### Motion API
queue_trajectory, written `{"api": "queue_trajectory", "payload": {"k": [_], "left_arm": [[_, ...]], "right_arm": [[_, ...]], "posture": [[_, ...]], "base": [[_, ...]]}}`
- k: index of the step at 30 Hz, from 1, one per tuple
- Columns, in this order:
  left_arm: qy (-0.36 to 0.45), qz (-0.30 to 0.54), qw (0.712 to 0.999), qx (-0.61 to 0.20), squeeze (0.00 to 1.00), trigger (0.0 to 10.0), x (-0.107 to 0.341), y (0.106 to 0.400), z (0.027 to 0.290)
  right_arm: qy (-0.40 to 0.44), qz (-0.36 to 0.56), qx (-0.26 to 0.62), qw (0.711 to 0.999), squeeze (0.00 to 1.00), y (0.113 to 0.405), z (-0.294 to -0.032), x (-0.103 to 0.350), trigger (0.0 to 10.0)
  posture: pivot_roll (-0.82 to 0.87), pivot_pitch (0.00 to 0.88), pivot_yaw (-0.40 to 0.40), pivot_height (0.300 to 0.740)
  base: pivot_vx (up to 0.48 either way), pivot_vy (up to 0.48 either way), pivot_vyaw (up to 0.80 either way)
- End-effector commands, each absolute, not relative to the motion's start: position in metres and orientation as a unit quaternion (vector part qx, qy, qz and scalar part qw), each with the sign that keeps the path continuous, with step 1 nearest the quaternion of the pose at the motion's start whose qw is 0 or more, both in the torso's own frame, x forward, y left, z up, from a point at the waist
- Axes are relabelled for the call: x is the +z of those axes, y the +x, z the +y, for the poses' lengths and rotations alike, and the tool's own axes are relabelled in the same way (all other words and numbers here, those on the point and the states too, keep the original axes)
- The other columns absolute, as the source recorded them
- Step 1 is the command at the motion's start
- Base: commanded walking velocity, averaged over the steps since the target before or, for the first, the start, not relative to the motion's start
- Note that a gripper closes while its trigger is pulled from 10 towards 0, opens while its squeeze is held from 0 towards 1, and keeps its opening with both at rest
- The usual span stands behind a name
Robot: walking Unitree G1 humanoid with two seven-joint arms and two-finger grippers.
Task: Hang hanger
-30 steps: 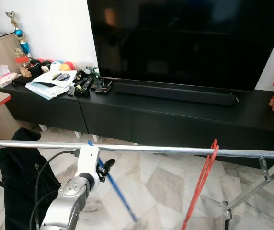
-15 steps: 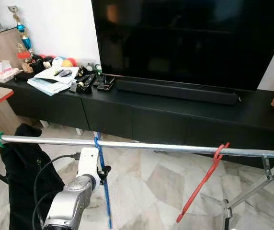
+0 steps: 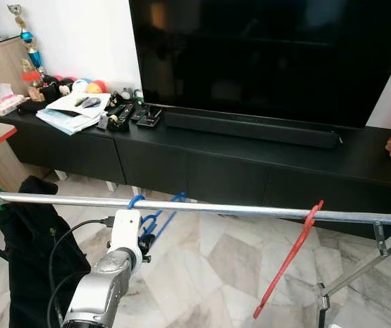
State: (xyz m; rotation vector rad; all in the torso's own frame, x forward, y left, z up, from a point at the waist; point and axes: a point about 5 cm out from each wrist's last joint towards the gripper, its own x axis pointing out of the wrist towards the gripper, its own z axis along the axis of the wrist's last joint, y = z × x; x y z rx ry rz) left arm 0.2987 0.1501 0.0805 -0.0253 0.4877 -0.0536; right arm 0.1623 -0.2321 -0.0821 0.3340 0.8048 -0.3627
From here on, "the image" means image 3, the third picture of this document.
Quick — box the black soundbar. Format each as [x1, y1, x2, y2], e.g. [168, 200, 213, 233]
[163, 109, 342, 150]

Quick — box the red plastic hanger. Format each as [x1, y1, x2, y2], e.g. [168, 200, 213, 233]
[253, 200, 325, 320]

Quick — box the pink tissue box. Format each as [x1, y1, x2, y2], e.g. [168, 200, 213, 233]
[0, 83, 29, 117]

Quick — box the black television console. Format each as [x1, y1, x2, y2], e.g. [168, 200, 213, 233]
[0, 102, 391, 240]

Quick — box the silver metal clothes rack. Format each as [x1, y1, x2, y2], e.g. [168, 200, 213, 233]
[0, 191, 391, 328]

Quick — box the black mouse plush toy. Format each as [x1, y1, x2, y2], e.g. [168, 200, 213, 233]
[42, 75, 77, 100]

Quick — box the black remote control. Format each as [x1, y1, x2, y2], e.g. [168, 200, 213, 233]
[117, 102, 136, 124]

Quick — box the black computer mouse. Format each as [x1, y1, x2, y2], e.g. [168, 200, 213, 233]
[79, 97, 102, 109]

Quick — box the stack of white papers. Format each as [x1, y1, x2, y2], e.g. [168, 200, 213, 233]
[36, 92, 112, 135]

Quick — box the blue and gold trophy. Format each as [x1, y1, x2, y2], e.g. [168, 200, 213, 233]
[8, 3, 46, 72]

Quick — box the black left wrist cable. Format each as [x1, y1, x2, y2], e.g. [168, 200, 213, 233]
[49, 217, 118, 328]

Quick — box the blue plastic hanger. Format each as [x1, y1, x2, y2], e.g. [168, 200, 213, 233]
[127, 192, 188, 241]

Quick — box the glass jar with red lid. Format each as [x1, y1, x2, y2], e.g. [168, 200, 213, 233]
[21, 68, 46, 103]

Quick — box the black tape dispenser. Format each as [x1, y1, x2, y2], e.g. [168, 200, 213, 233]
[107, 113, 131, 132]

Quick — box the black flat television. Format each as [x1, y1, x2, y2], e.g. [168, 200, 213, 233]
[129, 0, 391, 129]

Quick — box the black shirt with green logo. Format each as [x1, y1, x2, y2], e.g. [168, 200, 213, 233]
[0, 176, 92, 328]

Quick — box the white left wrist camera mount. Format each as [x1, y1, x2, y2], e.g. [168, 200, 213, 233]
[108, 208, 143, 255]

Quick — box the black desk tray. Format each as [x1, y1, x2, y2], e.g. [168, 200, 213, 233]
[135, 105, 163, 128]

